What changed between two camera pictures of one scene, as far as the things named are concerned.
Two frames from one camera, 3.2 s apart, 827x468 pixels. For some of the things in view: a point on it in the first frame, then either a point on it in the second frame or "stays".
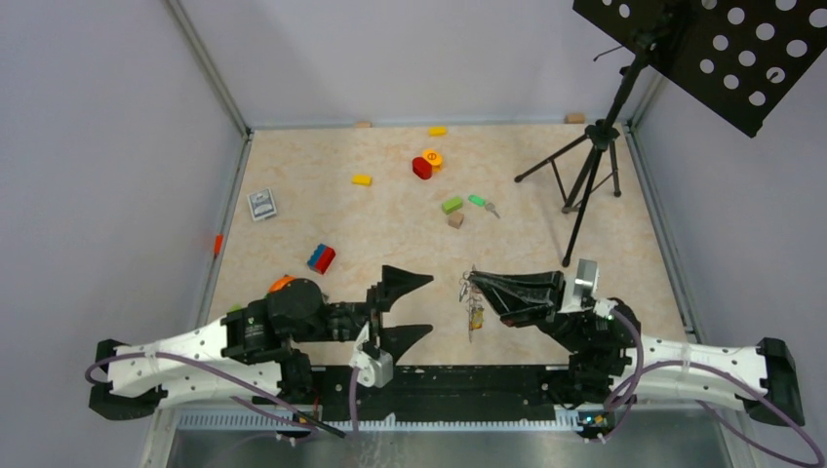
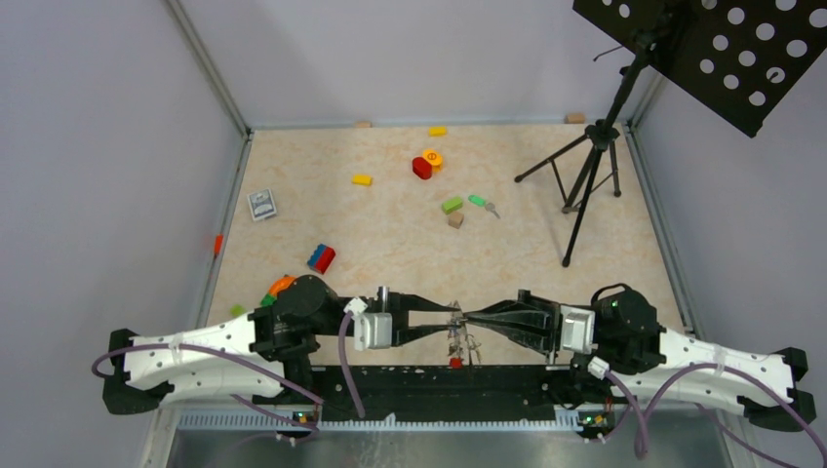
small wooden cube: x=455 y=219 stays
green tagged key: x=481 y=202 stays
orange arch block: x=279 y=284 stays
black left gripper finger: x=396 y=282 → x=413 y=302
